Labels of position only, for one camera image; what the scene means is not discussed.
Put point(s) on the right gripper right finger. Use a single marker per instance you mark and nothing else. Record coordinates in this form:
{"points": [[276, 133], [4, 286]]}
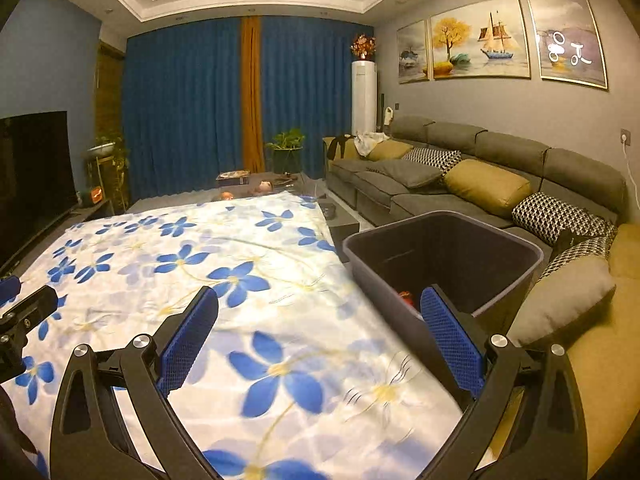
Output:
{"points": [[525, 420]]}

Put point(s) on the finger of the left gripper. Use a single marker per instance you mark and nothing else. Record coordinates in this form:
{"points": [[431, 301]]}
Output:
{"points": [[18, 322]]}

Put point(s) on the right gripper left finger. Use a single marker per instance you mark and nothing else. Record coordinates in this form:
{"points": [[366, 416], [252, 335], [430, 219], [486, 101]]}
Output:
{"points": [[89, 437]]}

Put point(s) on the grey trash bin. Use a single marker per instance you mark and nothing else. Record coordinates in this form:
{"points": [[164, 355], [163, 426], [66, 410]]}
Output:
{"points": [[482, 270]]}

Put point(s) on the black television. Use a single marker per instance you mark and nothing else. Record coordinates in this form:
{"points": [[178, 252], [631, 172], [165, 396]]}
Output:
{"points": [[37, 182]]}

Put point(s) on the dark tv cabinet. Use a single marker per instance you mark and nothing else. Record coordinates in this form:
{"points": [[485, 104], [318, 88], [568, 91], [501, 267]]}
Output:
{"points": [[18, 264]]}

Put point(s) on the grey near pillow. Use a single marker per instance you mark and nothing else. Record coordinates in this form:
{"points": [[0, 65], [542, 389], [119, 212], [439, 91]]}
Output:
{"points": [[563, 305]]}

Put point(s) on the plant on stand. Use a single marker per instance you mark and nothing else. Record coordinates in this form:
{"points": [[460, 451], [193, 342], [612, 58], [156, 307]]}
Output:
{"points": [[107, 165]]}

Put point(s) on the floral blue white tablecloth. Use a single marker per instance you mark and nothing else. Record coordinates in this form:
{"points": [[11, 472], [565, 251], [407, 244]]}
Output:
{"points": [[299, 378]]}

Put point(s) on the black white patterned pillow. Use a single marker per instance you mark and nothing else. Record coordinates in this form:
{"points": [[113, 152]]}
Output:
{"points": [[547, 217]]}

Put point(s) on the grey sectional sofa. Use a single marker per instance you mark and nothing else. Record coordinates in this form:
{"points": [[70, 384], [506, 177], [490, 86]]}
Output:
{"points": [[607, 355]]}

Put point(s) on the mustard yellow cushion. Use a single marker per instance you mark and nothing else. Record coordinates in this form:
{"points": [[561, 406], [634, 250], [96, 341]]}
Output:
{"points": [[491, 188]]}

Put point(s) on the blue curtain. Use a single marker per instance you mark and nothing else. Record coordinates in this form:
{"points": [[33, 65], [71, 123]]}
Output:
{"points": [[181, 97]]}

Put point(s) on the grey flat cushion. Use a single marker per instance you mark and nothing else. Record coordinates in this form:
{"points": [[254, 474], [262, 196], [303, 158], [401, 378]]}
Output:
{"points": [[411, 175]]}

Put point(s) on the far patterned pillow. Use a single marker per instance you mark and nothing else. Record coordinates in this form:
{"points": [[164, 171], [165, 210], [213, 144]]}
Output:
{"points": [[443, 160]]}

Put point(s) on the orange curtain strip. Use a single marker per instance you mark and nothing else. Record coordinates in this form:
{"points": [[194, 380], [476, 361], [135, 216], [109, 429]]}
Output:
{"points": [[251, 94]]}

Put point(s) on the green potted plant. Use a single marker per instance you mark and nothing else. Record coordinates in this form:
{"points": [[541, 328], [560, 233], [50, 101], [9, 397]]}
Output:
{"points": [[285, 149]]}

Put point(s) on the far mustard cushion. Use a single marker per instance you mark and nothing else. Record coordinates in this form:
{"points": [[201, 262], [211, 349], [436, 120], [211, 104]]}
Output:
{"points": [[389, 149]]}

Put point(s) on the white cloth on sofa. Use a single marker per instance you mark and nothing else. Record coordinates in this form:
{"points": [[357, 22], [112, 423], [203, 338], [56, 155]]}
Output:
{"points": [[365, 142]]}

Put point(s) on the right purple landscape painting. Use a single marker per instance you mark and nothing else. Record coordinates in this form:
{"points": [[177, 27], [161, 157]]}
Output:
{"points": [[568, 42]]}

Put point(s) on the white standing air conditioner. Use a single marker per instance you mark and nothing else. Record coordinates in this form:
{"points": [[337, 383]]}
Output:
{"points": [[363, 96]]}

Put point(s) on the sailboat tree painting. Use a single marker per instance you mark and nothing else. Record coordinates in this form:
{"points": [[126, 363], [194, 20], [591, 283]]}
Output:
{"points": [[484, 39]]}

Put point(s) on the small left landscape painting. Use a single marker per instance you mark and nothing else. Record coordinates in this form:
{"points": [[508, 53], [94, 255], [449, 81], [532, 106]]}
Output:
{"points": [[412, 53]]}

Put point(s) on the artificial flower arrangement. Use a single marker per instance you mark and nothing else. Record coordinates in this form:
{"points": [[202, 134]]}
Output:
{"points": [[363, 47]]}

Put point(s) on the wall power socket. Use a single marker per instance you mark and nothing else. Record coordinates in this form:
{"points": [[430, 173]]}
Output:
{"points": [[624, 138]]}

